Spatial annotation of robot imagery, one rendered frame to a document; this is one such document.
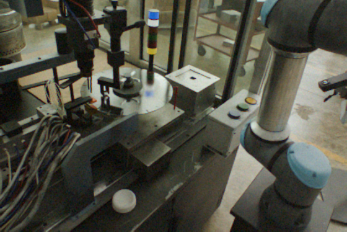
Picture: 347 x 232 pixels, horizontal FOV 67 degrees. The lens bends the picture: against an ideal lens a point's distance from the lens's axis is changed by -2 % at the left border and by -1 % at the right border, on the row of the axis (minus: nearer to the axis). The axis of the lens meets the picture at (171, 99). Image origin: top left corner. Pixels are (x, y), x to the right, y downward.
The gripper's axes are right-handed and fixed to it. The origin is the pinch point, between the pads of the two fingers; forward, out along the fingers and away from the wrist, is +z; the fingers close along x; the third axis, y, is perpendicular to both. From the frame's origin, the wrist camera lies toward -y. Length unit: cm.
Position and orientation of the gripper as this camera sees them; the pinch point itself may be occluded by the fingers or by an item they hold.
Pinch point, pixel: (330, 112)
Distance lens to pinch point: 120.1
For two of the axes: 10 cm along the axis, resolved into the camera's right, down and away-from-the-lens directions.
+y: 10.0, 0.9, 0.3
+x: 0.2, -5.4, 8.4
